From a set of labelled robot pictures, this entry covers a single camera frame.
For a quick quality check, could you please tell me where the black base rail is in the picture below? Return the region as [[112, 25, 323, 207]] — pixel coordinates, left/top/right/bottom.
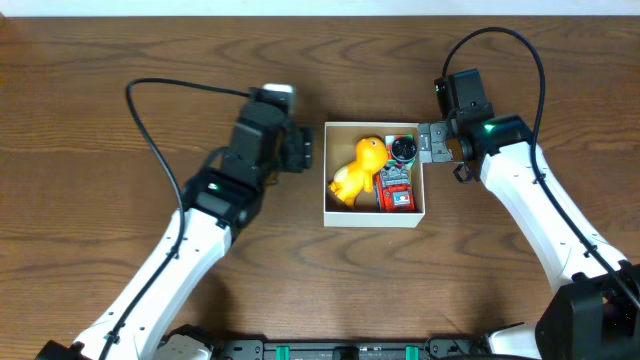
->
[[159, 324, 501, 360]]

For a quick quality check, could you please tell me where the black round lid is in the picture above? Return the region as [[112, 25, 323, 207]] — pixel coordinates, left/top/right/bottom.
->
[[390, 137, 418, 164]]

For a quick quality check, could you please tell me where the orange dinosaur toy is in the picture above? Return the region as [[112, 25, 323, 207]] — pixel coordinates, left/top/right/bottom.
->
[[328, 137, 388, 209]]

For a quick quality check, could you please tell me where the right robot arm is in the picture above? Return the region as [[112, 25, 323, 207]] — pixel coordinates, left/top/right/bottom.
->
[[418, 115, 639, 360]]

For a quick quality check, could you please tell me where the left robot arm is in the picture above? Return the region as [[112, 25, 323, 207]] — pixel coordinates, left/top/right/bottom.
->
[[36, 92, 312, 360]]

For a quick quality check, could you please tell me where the red grey toy truck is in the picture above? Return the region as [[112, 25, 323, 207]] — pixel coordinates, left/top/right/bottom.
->
[[374, 166, 416, 213]]

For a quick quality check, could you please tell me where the white cardboard box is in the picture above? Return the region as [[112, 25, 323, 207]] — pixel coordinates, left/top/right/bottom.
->
[[323, 122, 425, 228]]

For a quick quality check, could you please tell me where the black right cable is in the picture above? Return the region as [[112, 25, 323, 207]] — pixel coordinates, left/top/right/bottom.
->
[[440, 26, 640, 311]]

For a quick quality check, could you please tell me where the colourful puzzle cube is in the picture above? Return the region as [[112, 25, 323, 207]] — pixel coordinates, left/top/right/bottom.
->
[[384, 134, 418, 169]]

